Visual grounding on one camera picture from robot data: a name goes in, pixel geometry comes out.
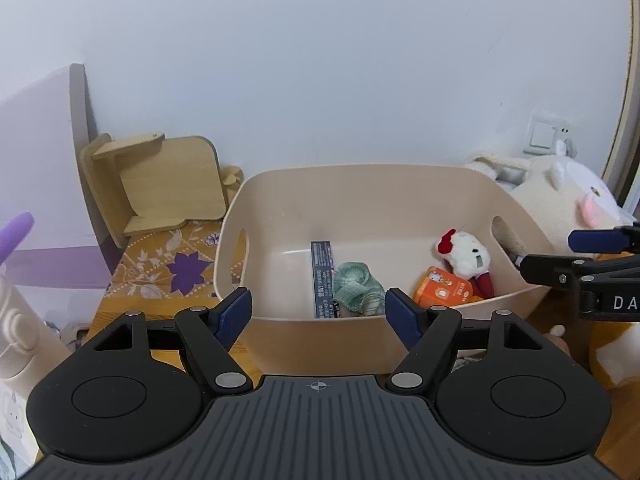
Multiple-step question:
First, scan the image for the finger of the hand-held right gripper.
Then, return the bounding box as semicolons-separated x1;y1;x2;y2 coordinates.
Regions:
517;254;640;291
568;226;640;254

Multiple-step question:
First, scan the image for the white and purple board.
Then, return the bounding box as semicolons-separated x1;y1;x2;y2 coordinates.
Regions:
0;63;123;291

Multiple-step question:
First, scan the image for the yellow floral tablecloth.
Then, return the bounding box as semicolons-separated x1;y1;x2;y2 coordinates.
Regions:
107;220;248;301

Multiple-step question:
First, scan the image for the small wooden stand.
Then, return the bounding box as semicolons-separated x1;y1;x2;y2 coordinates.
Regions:
78;132;228;250

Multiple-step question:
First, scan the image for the green checked cloth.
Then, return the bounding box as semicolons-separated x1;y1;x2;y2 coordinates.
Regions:
331;261;388;317

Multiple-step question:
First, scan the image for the white plush toy red bow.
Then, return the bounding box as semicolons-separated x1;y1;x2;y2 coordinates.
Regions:
436;229;496;300

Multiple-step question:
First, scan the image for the round wooden frame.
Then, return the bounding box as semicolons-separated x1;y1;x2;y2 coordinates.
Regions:
602;45;640;221

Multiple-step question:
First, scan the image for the purple marker pen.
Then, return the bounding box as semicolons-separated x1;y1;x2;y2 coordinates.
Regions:
0;211;36;263

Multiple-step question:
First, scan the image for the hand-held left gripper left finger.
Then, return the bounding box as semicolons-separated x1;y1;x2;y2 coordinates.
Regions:
75;287;253;395

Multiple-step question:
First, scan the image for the white thermos bottle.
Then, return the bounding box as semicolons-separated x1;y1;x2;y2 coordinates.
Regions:
0;272;76;466

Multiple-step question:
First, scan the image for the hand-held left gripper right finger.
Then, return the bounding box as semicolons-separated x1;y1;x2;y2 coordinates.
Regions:
385;287;568;396

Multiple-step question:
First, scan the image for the small wooden figure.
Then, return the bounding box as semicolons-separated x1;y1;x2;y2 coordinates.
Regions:
220;165;245;202

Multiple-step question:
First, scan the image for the beige plastic storage bin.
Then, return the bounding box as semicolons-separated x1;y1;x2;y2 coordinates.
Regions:
213;162;558;376

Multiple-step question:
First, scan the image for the black flat packet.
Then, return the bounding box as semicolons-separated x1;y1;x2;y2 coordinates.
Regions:
310;241;342;320

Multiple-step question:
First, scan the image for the large white plush animal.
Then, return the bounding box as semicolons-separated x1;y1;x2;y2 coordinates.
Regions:
462;140;636;261

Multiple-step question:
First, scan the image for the orange snack packet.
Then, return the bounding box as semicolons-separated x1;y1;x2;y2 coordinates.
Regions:
412;266;483;308

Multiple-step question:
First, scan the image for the white wall socket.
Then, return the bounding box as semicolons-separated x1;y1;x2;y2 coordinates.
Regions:
522;107;573;156

